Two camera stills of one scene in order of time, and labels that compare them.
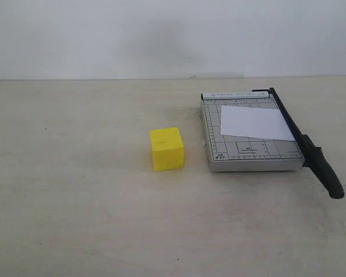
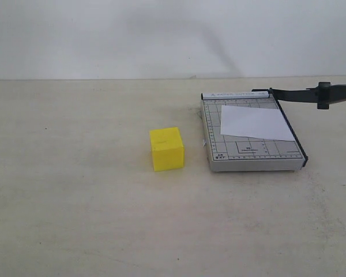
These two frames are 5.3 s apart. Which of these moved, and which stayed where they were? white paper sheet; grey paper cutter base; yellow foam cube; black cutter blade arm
Moved: black cutter blade arm
Stayed: yellow foam cube; grey paper cutter base; white paper sheet
